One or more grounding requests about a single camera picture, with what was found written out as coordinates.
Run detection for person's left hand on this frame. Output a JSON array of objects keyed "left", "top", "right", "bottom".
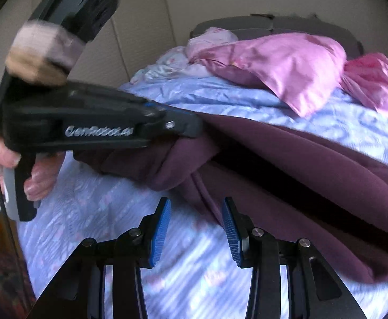
[{"left": 0, "top": 136, "right": 66, "bottom": 203}]

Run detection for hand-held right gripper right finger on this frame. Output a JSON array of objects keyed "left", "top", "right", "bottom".
[{"left": 222, "top": 197, "right": 369, "bottom": 319}]

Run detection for maroon fleece pants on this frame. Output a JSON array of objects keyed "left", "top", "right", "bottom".
[{"left": 73, "top": 113, "right": 388, "bottom": 284}]

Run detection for blue floral striped bedsheet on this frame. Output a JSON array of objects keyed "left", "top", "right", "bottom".
[{"left": 16, "top": 76, "right": 388, "bottom": 319}]

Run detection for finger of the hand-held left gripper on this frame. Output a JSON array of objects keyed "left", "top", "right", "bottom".
[{"left": 141, "top": 100, "right": 204, "bottom": 139}]

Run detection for pale floral blanket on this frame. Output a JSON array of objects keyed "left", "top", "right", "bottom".
[{"left": 129, "top": 27, "right": 239, "bottom": 85}]

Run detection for pink satin pillow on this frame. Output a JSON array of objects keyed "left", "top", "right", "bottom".
[{"left": 187, "top": 33, "right": 347, "bottom": 118}]

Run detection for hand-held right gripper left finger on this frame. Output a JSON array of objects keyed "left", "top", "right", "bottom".
[{"left": 26, "top": 197, "right": 172, "bottom": 319}]

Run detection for dark headboard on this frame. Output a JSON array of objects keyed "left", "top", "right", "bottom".
[{"left": 189, "top": 13, "right": 364, "bottom": 57}]

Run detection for dark red patterned rug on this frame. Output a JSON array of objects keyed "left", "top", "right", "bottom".
[{"left": 0, "top": 242, "right": 37, "bottom": 319}]

